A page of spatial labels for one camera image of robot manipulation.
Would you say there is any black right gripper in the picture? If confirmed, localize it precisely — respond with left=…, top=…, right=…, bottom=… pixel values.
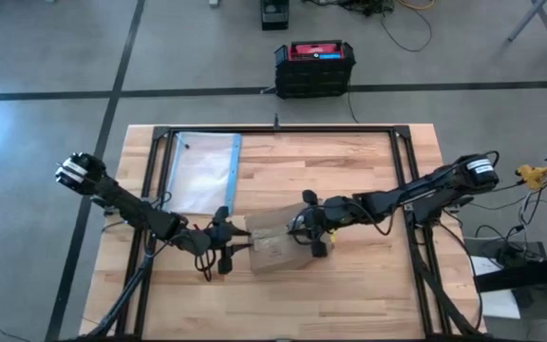
left=287, top=189, right=350, bottom=258

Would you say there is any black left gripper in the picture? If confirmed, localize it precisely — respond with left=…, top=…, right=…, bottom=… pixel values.
left=204, top=206, right=255, bottom=276

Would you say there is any brown cardboard box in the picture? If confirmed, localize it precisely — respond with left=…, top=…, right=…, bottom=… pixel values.
left=244, top=201, right=332, bottom=276

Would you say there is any white mesh blue-zipper bag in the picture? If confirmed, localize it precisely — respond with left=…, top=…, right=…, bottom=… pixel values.
left=164, top=131, right=243, bottom=218

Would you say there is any red black toolbox stack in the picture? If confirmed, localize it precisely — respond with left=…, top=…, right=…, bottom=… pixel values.
left=273, top=39, right=356, bottom=100

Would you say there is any small black floor case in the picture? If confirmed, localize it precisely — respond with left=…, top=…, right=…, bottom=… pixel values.
left=259, top=0, right=291, bottom=31

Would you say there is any white paper sheet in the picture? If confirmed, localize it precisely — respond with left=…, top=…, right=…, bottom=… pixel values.
left=470, top=255, right=522, bottom=320

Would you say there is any black flat bar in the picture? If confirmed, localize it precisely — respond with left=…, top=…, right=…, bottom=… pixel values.
left=472, top=253, right=547, bottom=295

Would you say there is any yellow plug connector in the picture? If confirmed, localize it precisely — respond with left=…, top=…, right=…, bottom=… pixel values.
left=514, top=163, right=547, bottom=191

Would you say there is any grey table leg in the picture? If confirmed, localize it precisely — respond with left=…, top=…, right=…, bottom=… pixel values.
left=506, top=0, right=547, bottom=44

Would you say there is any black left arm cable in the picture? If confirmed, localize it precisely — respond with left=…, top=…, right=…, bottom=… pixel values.
left=149, top=189, right=217, bottom=282

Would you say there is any black aluminium table frame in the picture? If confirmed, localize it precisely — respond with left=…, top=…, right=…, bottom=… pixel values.
left=76, top=123, right=488, bottom=342

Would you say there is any black toolbox cable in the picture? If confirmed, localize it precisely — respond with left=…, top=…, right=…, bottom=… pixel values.
left=346, top=80, right=361, bottom=124

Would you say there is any black floor cable bundle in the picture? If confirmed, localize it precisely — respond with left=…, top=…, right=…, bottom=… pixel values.
left=301, top=0, right=434, bottom=53

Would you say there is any yellow floor cable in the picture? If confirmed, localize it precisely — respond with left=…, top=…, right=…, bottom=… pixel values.
left=394, top=0, right=436, bottom=11

